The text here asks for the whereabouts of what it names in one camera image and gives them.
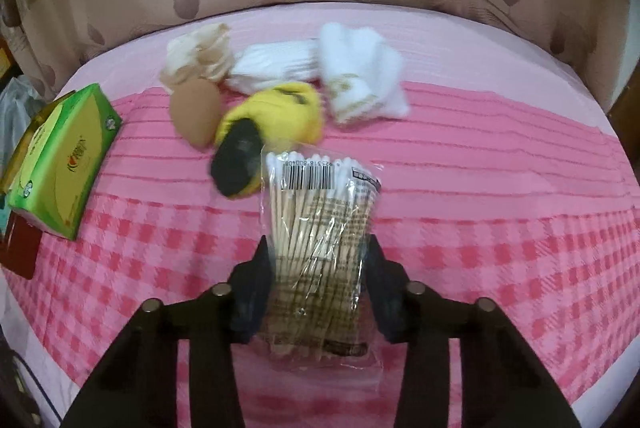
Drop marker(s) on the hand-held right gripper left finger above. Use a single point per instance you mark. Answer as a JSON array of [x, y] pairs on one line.
[[255, 288]]

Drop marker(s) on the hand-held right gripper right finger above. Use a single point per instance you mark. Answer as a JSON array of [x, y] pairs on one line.
[[382, 293]]

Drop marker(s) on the cotton swab packet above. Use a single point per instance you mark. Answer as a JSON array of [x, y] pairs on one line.
[[320, 233]]

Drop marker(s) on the brown makeup sponge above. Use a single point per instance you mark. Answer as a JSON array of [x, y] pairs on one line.
[[192, 112]]

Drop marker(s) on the green tissue box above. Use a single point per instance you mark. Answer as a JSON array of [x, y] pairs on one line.
[[65, 157]]

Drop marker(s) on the white towel gold embroidery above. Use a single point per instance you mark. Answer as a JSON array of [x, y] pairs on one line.
[[360, 57]]

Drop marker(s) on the cream cloth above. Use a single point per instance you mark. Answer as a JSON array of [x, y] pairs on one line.
[[200, 52]]

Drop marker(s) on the dark red flat lid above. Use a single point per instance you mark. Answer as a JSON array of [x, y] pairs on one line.
[[20, 248]]

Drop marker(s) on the grey translucent plastic cover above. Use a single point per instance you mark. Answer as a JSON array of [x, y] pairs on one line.
[[12, 107]]

